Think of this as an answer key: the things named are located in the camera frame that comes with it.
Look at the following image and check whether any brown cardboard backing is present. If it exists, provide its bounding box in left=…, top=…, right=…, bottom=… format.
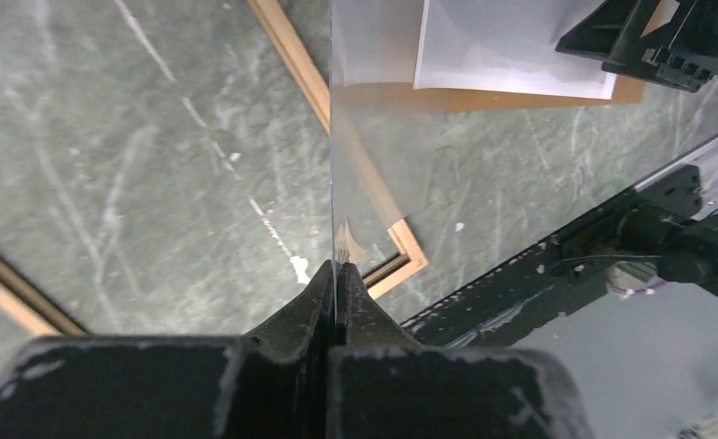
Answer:
left=330, top=1, right=646, bottom=116

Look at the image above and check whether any wooden picture frame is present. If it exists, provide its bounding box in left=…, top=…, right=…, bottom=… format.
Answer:
left=0, top=0, right=430, bottom=337

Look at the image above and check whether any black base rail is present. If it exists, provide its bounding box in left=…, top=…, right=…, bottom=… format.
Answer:
left=402, top=165, right=718, bottom=346

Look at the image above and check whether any clear glass pane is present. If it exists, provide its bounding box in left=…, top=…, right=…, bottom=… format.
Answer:
left=330, top=0, right=718, bottom=286

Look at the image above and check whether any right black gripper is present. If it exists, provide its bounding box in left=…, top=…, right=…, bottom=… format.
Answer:
left=556, top=0, right=718, bottom=92

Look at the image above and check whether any landscape photo print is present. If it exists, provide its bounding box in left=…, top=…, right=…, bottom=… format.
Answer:
left=413, top=0, right=616, bottom=100

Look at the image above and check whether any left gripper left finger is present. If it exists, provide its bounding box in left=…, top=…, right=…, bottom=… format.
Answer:
left=0, top=262, right=335, bottom=438

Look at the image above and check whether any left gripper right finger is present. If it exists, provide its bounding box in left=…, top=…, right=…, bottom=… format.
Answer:
left=327, top=263, right=595, bottom=438

